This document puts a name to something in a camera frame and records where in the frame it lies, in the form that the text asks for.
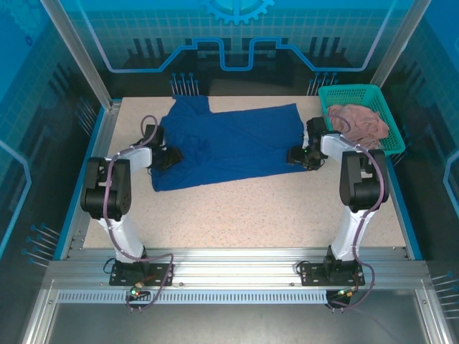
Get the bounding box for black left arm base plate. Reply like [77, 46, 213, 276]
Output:
[109, 263, 176, 287]

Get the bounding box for slotted grey cable duct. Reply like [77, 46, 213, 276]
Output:
[57, 290, 329, 305]

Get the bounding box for blue t-shirt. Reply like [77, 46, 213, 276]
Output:
[149, 94, 310, 194]

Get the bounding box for aluminium mounting rail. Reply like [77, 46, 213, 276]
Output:
[46, 249, 430, 287]

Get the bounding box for teal plastic basket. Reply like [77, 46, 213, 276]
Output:
[318, 85, 406, 157]

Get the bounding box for blue table edge strip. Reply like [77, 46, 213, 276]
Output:
[53, 107, 108, 261]

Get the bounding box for aluminium table side rail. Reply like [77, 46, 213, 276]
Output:
[66, 103, 121, 259]

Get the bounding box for aluminium frame post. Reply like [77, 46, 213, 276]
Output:
[361, 0, 431, 110]
[39, 0, 121, 112]

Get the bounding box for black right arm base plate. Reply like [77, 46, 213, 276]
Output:
[299, 262, 366, 287]

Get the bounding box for pink t-shirt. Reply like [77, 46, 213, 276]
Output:
[326, 103, 389, 152]

